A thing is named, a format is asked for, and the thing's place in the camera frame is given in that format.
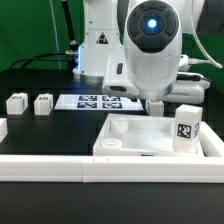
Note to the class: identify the white U-shaped obstacle fence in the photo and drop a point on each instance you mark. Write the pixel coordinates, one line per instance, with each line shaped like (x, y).
(56, 168)

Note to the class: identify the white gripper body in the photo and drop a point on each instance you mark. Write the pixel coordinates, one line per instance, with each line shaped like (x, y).
(188, 87)

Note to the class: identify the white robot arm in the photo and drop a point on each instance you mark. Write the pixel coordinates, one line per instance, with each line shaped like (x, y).
(134, 47)

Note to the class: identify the white square table top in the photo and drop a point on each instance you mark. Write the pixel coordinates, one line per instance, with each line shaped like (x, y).
(134, 135)

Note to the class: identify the white sheet with markers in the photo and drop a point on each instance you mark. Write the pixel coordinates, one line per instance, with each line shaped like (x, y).
(96, 102)

